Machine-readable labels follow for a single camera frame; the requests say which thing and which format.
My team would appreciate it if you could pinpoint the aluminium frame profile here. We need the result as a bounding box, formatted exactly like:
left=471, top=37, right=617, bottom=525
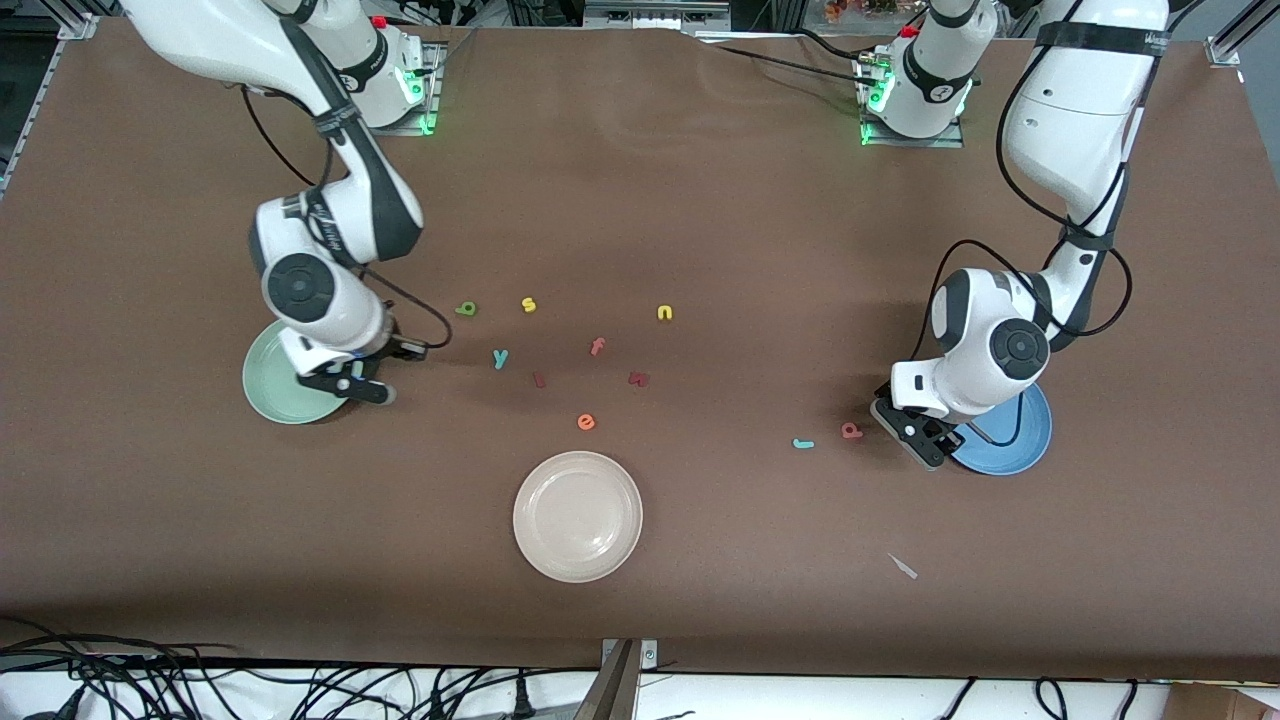
left=0, top=15, right=101, bottom=196
left=1205, top=0, right=1280, bottom=66

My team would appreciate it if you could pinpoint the grey support beam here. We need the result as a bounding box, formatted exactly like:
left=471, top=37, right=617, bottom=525
left=573, top=640, right=638, bottom=720

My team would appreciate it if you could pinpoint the grey metal equipment box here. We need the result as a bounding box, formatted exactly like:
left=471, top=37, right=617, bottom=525
left=583, top=0, right=731, bottom=29

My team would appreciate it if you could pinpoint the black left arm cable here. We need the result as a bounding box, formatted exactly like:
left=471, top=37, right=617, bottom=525
left=905, top=20, right=1136, bottom=446

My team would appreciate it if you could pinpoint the blue plate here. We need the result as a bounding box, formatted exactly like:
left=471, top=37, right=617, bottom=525
left=950, top=380, right=1053, bottom=476

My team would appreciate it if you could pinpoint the tangle of black cables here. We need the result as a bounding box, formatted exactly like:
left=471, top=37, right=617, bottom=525
left=0, top=615, right=601, bottom=720

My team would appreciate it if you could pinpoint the mint green plate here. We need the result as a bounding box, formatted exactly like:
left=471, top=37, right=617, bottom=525
left=242, top=320, right=351, bottom=425

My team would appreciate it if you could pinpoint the cardboard box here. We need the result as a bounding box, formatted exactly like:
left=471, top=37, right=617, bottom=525
left=1165, top=683, right=1280, bottom=720

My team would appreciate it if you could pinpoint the black cable to arm base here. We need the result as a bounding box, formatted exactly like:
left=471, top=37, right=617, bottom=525
left=700, top=28, right=881, bottom=91

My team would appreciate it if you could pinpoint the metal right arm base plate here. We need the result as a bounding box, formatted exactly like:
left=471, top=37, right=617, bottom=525
left=332, top=40, right=443, bottom=137

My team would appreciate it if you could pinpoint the beige white plate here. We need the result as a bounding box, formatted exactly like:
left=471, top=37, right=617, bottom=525
left=512, top=451, right=644, bottom=584

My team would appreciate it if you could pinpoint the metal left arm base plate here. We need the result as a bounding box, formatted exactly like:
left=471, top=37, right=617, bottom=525
left=860, top=50, right=966, bottom=149

